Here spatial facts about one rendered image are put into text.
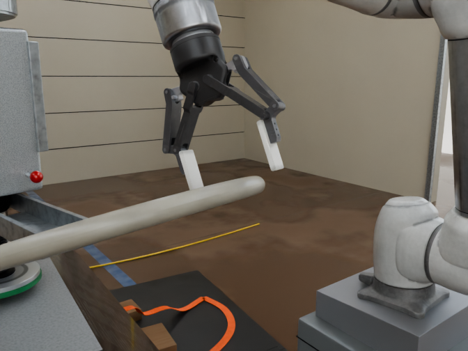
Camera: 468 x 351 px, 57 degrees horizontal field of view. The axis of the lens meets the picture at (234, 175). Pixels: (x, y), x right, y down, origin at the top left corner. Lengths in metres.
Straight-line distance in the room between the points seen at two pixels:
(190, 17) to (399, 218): 0.75
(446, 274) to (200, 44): 0.77
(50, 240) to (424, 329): 0.89
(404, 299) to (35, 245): 0.93
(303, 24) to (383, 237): 5.97
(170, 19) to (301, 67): 6.34
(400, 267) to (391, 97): 4.84
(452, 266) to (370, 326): 0.26
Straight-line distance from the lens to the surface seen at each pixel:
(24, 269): 1.42
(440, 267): 1.12
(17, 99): 1.25
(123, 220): 0.51
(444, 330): 1.24
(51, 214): 1.13
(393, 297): 1.23
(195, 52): 0.62
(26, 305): 1.34
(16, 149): 1.25
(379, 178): 6.10
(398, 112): 5.87
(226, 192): 0.57
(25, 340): 1.19
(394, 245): 1.17
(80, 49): 6.67
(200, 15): 0.63
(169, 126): 0.66
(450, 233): 1.07
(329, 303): 1.28
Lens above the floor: 1.47
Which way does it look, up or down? 13 degrees down
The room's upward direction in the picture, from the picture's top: straight up
